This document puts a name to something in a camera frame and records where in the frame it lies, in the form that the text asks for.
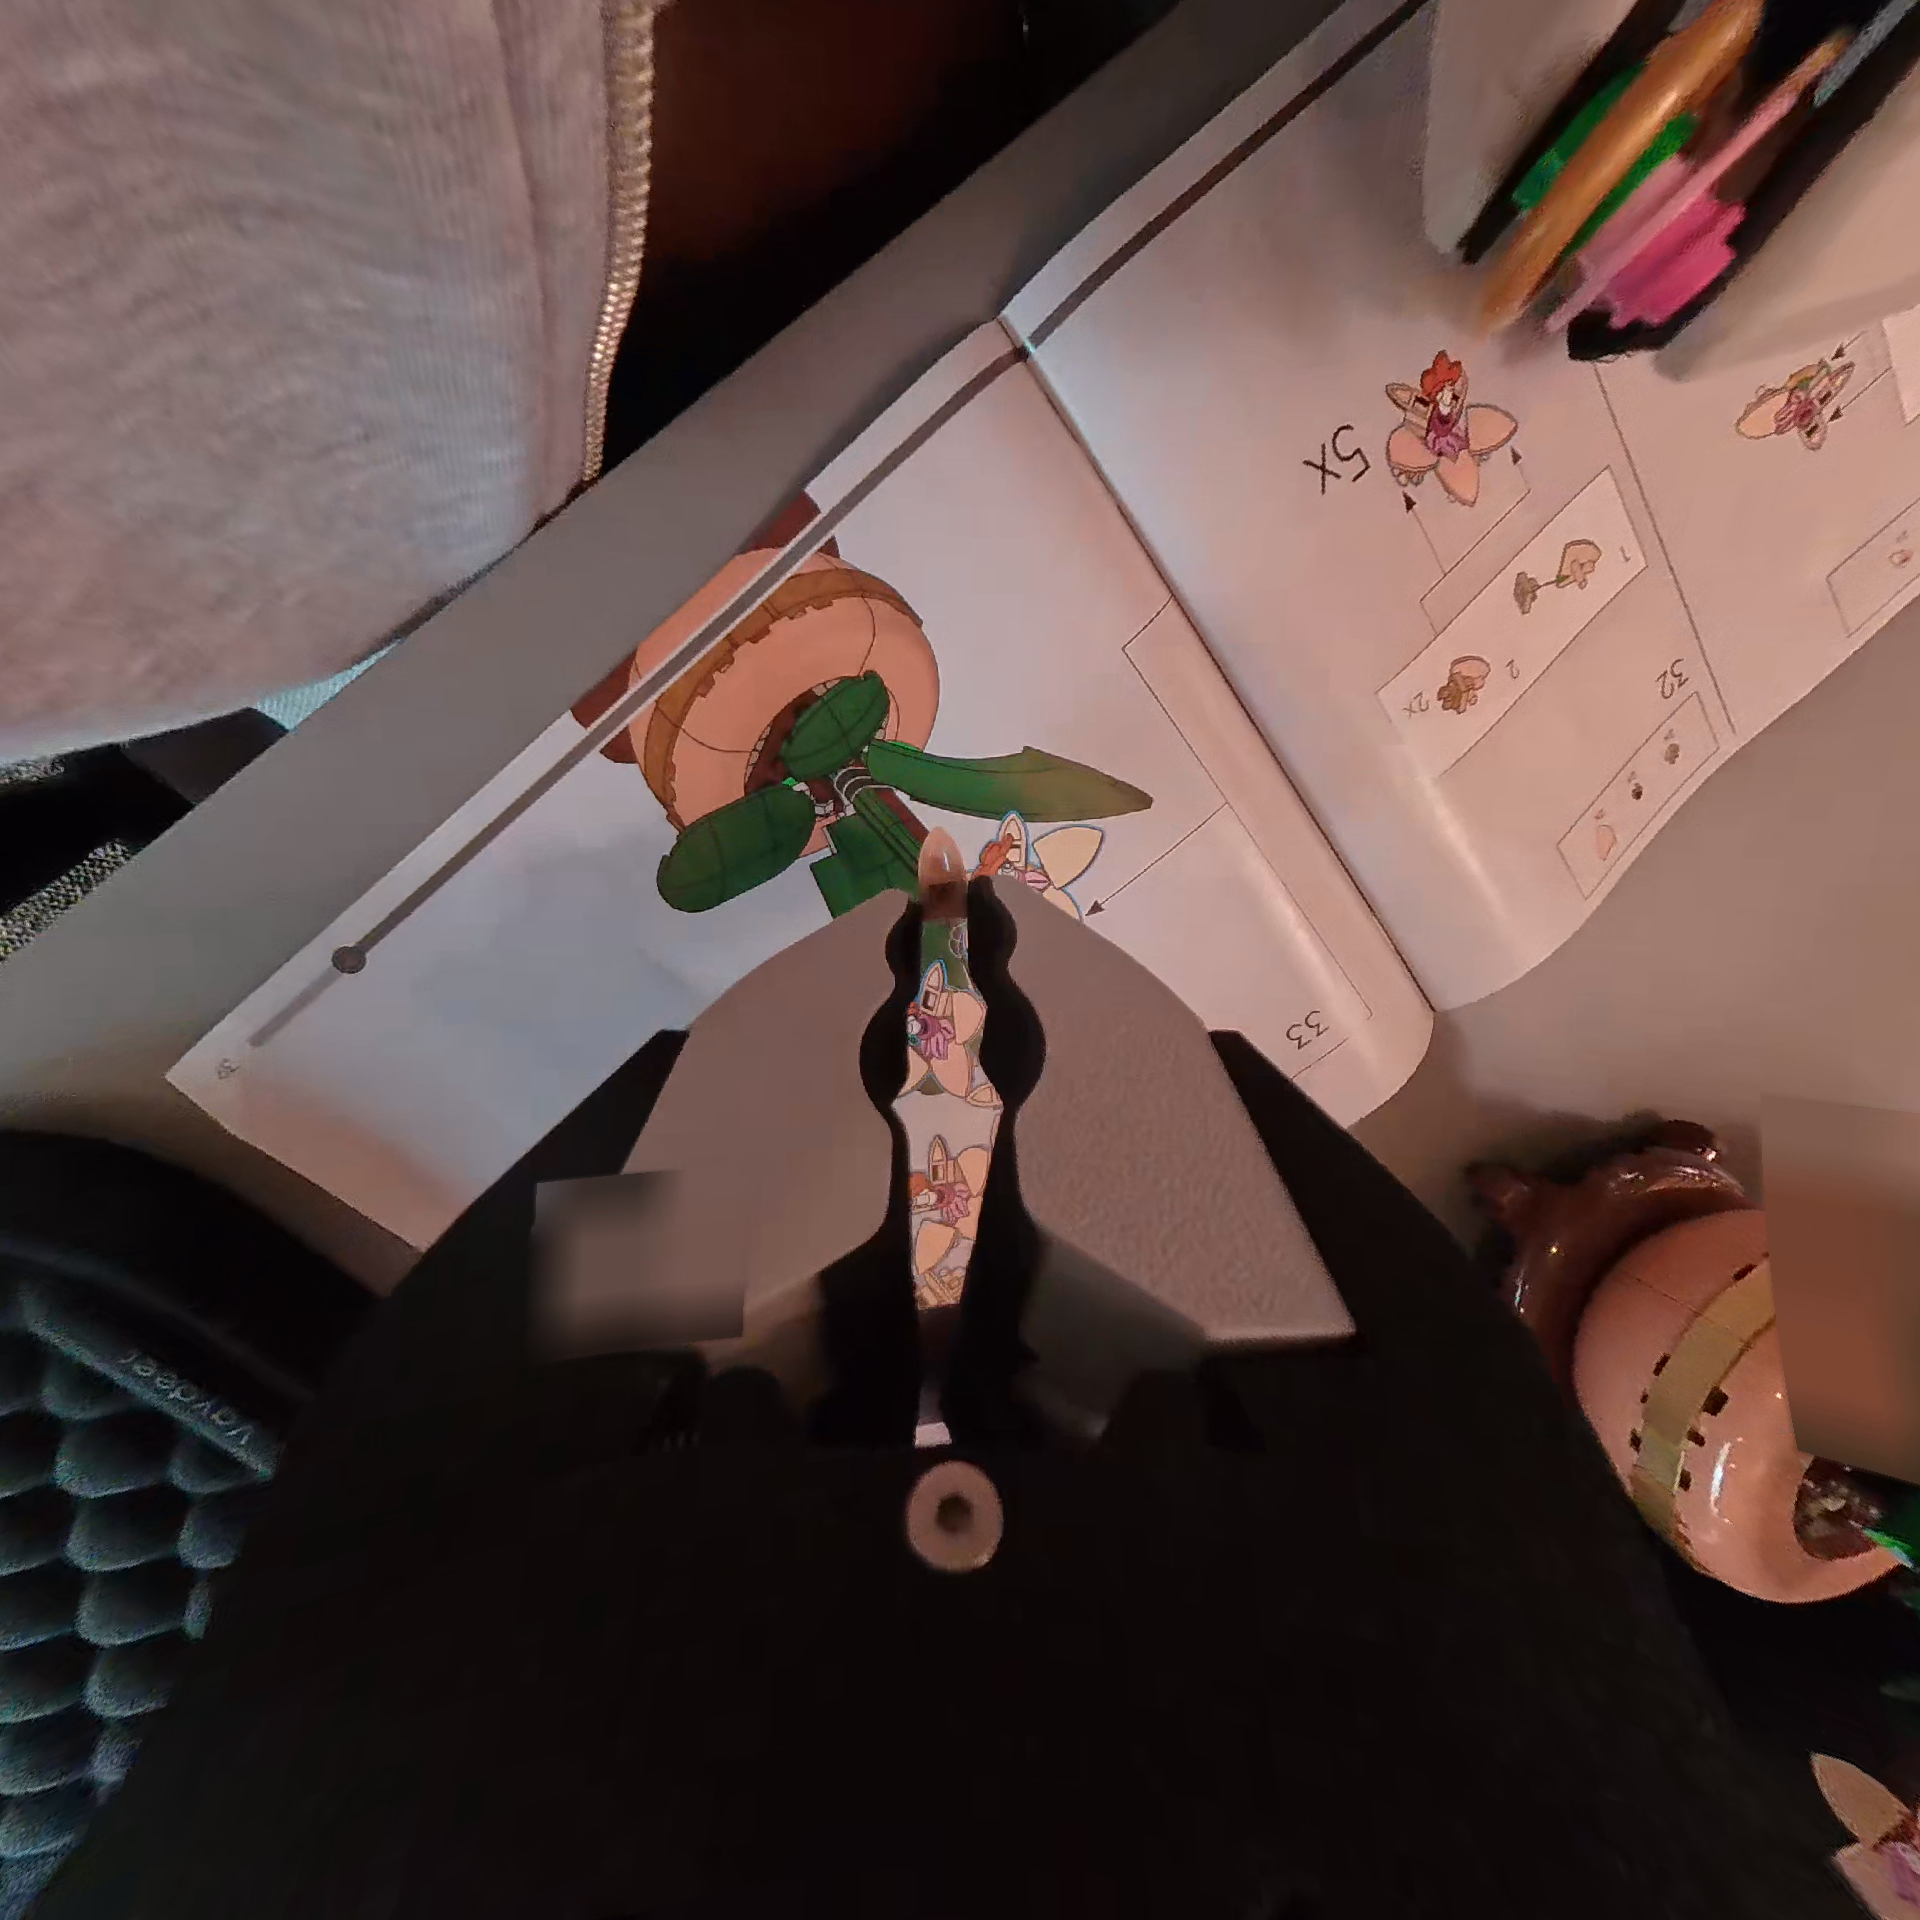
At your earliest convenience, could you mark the pink and gold flower assembly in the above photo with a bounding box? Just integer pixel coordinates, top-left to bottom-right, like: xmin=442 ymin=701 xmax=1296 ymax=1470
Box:
xmin=1477 ymin=0 xmax=1856 ymax=341

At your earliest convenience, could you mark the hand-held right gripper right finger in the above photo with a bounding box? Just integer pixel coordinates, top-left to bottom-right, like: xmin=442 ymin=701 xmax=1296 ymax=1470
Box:
xmin=953 ymin=880 xmax=1363 ymax=1443

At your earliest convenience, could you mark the black honeycomb seat cushion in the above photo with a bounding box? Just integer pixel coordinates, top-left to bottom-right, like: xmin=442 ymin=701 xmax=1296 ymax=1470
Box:
xmin=0 ymin=1132 xmax=391 ymax=1920

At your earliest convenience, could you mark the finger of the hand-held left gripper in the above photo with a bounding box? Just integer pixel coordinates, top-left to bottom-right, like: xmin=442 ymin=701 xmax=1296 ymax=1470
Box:
xmin=1421 ymin=0 xmax=1668 ymax=269
xmin=1572 ymin=0 xmax=1920 ymax=372

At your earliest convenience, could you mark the pink brick flower pot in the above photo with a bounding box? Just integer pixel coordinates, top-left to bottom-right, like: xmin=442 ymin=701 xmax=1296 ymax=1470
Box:
xmin=1468 ymin=1118 xmax=1920 ymax=1609

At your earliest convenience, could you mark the building instruction booklet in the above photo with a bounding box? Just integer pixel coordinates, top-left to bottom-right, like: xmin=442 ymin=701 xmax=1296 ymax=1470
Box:
xmin=168 ymin=0 xmax=1920 ymax=1253

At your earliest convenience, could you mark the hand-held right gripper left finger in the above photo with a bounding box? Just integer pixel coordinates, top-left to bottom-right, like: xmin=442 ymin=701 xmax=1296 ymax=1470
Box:
xmin=619 ymin=893 xmax=925 ymax=1447

